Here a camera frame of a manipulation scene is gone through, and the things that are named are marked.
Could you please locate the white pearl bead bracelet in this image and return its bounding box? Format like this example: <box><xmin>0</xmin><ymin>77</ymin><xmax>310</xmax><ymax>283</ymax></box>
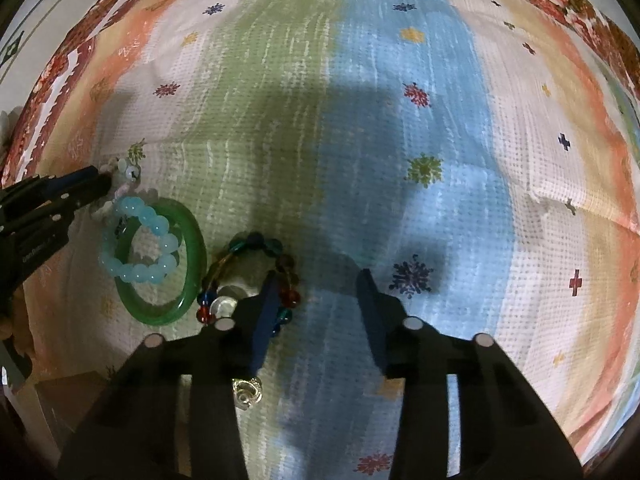
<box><xmin>89</xmin><ymin>157</ymin><xmax>144</xmax><ymax>222</ymax></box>

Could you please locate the multicolour glass bead bracelet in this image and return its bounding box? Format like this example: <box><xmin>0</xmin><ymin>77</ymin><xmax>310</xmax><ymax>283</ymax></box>
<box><xmin>195</xmin><ymin>231</ymin><xmax>303</xmax><ymax>338</ymax></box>

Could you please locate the silver metal tin box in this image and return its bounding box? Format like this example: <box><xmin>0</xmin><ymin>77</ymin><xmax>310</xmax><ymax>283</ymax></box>
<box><xmin>3</xmin><ymin>372</ymin><xmax>107</xmax><ymax>468</ymax></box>

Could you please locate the green jade bangle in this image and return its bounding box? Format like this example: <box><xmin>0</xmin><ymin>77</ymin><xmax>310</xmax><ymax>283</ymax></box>
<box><xmin>103</xmin><ymin>196</ymin><xmax>207</xmax><ymax>326</ymax></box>

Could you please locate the red floral bed sheet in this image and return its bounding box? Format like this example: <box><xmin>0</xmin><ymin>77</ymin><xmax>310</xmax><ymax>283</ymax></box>
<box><xmin>1</xmin><ymin>0</ymin><xmax>639</xmax><ymax>181</ymax></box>

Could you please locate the white bed headboard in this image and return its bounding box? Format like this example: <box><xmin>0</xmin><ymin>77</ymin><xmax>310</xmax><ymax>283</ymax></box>
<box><xmin>1</xmin><ymin>0</ymin><xmax>98</xmax><ymax>113</ymax></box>

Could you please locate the striped colourful mat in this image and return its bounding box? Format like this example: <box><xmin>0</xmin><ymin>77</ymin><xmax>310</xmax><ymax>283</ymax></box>
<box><xmin>2</xmin><ymin>0</ymin><xmax>639</xmax><ymax>479</ymax></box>

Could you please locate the light blue bead bracelet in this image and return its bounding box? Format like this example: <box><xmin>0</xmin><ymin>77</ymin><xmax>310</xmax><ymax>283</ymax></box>
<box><xmin>98</xmin><ymin>195</ymin><xmax>181</xmax><ymax>285</ymax></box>

